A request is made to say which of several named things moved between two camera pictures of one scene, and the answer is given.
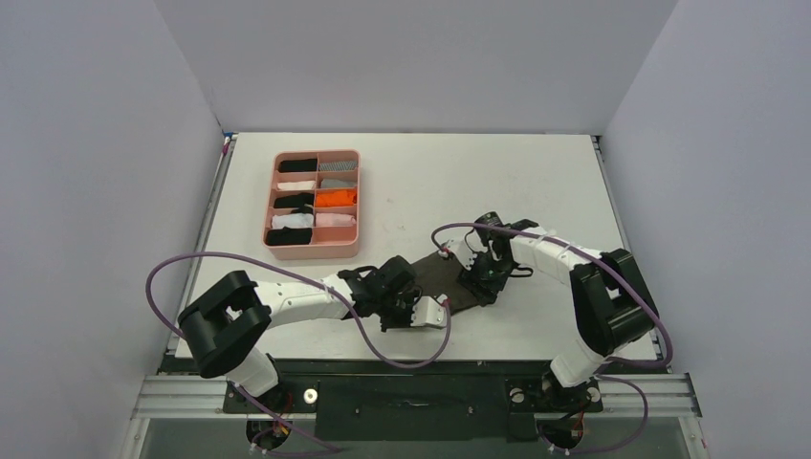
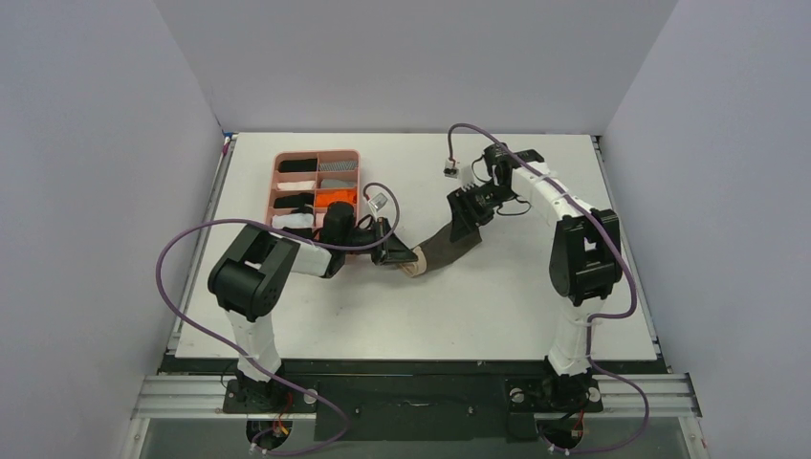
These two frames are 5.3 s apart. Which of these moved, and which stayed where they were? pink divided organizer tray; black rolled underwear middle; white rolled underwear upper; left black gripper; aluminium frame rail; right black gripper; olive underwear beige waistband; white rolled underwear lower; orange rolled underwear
Moved: olive underwear beige waistband; left black gripper; right black gripper
Stayed: white rolled underwear lower; white rolled underwear upper; pink divided organizer tray; black rolled underwear middle; orange rolled underwear; aluminium frame rail
